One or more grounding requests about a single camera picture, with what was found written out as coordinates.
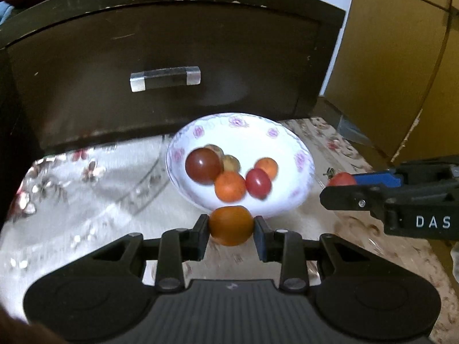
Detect dark wooden nightstand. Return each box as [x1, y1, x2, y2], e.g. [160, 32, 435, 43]
[0, 0, 347, 155]

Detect beige floral mat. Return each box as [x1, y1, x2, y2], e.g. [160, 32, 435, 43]
[0, 116, 459, 344]

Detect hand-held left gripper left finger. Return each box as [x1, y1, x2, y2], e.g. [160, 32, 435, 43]
[91, 214, 210, 292]

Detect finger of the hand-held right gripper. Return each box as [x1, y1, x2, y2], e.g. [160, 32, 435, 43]
[320, 183, 390, 219]
[353, 167, 404, 189]

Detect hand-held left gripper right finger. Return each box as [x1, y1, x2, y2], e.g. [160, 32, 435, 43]
[254, 216, 363, 292]

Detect small orange tangerine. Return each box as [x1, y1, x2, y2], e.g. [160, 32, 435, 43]
[214, 171, 247, 203]
[254, 157, 279, 180]
[209, 205, 254, 247]

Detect blue cloth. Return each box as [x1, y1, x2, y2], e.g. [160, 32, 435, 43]
[0, 2, 18, 26]

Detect light wooden cabinet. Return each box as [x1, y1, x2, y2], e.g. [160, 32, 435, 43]
[324, 0, 459, 163]

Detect white floral plate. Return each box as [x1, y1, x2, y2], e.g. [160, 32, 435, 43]
[166, 112, 316, 219]

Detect large dark red tomato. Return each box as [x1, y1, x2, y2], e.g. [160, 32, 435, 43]
[185, 148, 223, 186]

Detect red cherry tomato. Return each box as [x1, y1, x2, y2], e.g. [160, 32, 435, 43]
[328, 172, 357, 187]
[245, 168, 272, 199]

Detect silver drawer handle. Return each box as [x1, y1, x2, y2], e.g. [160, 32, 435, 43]
[130, 66, 201, 93]

